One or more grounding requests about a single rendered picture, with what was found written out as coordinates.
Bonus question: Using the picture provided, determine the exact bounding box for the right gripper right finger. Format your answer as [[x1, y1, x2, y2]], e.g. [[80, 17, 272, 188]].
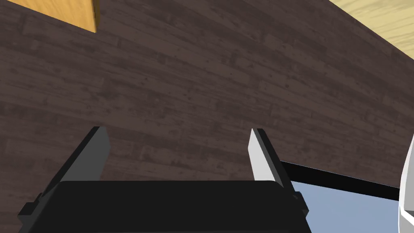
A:
[[247, 128, 294, 192]]

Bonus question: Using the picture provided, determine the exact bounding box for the orange wooden board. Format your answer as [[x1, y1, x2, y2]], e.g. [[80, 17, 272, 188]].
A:
[[6, 0, 101, 34]]

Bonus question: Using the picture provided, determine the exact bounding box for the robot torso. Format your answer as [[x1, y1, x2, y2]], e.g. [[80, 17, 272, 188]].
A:
[[398, 133, 414, 233]]

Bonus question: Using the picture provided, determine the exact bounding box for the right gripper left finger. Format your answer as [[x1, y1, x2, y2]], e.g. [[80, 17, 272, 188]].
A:
[[41, 126, 112, 195]]

